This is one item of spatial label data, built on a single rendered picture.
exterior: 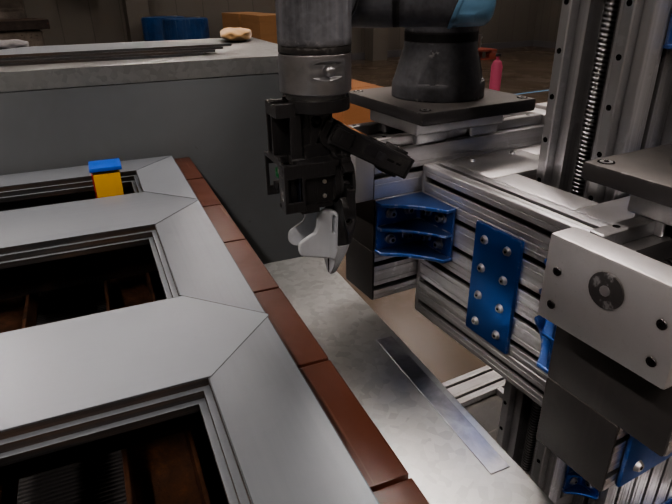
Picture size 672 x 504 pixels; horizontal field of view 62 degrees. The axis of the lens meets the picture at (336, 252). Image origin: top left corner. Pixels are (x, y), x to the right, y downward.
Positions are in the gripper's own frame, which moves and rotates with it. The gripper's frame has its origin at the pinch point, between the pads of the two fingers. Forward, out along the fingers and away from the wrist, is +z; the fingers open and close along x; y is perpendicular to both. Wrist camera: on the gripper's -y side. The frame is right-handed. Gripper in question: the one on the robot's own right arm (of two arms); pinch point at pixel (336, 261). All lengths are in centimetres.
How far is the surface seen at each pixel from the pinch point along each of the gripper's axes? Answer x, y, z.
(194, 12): -864, -139, 3
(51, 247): -35.5, 34.1, 6.6
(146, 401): 8.5, 24.2, 6.6
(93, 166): -60, 26, 1
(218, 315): -2.8, 14.5, 5.6
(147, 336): -1.7, 22.9, 5.6
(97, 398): 7.4, 28.6, 5.6
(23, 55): -92, 36, -17
